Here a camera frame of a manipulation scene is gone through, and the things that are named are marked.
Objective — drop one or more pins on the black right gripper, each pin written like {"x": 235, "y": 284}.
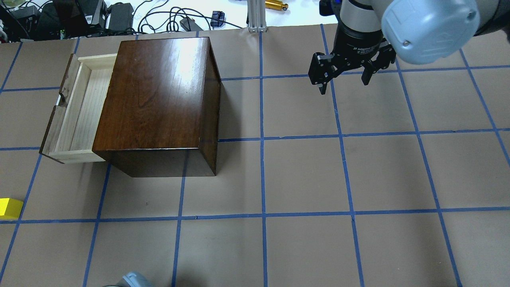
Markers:
{"x": 357, "y": 44}

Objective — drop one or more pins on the wooden drawer with white handle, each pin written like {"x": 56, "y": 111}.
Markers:
{"x": 73, "y": 123}

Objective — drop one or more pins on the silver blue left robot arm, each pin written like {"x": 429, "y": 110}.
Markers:
{"x": 132, "y": 279}

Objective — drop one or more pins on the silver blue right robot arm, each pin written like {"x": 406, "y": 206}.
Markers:
{"x": 421, "y": 31}

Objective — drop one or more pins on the dark wooden drawer cabinet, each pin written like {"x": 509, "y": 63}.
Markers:
{"x": 160, "y": 117}

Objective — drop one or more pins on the yellow block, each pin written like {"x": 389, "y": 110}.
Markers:
{"x": 10, "y": 209}

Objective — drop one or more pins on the small blue usb device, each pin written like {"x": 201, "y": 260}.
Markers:
{"x": 217, "y": 19}

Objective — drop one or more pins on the aluminium frame post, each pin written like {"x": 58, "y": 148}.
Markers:
{"x": 256, "y": 16}

